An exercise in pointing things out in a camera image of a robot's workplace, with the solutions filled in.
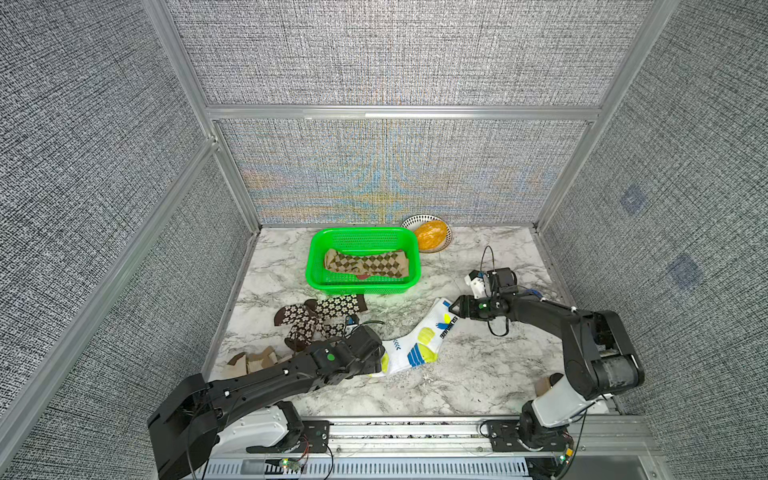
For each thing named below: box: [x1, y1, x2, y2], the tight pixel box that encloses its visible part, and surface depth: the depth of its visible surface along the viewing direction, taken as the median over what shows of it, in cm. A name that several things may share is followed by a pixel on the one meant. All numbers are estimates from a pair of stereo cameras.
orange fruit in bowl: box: [414, 220, 447, 250], surface depth 112 cm
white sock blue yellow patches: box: [369, 298, 459, 376], surface depth 89 cm
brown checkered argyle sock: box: [324, 249, 409, 279], surface depth 106 cm
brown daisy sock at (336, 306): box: [304, 294, 368, 318], surface depth 99 cm
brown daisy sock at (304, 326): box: [274, 303, 346, 353], surface depth 92 cm
